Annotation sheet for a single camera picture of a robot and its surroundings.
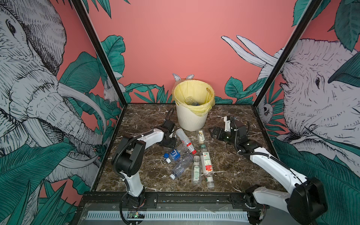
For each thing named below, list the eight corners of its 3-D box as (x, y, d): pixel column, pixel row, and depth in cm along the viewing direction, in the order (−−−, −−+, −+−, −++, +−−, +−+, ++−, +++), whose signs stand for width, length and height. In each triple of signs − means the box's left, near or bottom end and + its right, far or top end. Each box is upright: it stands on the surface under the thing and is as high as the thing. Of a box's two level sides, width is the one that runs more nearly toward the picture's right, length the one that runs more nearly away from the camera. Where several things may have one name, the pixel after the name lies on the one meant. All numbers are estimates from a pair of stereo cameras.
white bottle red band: (192, 155, 92) (193, 152, 89) (175, 133, 103) (175, 129, 100) (197, 152, 94) (197, 149, 90) (179, 131, 105) (179, 127, 101)
